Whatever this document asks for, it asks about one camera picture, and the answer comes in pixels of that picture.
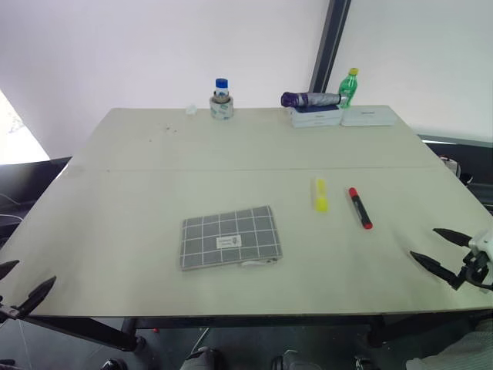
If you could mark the purple folded umbrella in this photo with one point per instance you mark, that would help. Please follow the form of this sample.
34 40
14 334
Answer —
308 99

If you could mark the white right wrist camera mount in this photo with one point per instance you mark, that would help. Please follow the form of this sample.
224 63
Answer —
481 241

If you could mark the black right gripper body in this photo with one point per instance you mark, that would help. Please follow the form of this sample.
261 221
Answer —
475 270

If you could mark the grey checked pencil pouch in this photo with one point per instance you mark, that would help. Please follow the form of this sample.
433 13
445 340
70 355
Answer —
215 231

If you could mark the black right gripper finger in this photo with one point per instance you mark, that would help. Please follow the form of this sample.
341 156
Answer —
452 236
435 266

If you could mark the white box with blue lid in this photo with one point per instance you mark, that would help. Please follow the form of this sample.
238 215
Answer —
316 117

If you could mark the blue capped small bottle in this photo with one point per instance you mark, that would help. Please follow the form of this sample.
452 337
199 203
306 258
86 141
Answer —
221 86

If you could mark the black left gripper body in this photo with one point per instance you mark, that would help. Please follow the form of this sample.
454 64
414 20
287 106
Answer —
5 312

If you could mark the white fabric bundle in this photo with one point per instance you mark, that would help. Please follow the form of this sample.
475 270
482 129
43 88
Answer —
454 347

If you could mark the red and black marker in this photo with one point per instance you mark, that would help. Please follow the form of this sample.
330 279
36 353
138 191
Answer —
360 210

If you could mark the yellow highlighter pen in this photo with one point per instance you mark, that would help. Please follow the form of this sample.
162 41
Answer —
320 196

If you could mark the plain white flat box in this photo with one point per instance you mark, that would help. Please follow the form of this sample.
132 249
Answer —
367 116

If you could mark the dark window frame post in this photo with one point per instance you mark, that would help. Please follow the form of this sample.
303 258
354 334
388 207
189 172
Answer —
327 46

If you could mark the dark rounded black shape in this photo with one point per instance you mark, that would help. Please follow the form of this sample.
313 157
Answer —
287 361

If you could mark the crumpled white paper scrap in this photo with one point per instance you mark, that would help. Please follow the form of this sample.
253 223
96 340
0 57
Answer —
191 109

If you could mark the white printed tape roll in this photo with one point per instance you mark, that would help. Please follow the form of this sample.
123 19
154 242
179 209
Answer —
222 109

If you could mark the black side desk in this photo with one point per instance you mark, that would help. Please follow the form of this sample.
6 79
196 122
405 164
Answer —
31 181

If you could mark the green plastic bottle yellow cap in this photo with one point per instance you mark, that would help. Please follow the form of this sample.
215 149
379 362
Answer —
347 88

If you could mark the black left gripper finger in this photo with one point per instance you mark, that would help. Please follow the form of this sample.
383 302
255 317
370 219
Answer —
34 296
7 267

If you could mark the dark rounded grey shape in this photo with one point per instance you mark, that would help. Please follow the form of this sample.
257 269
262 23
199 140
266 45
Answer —
202 358

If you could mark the black table frame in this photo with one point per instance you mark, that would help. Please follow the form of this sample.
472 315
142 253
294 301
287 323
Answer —
231 321

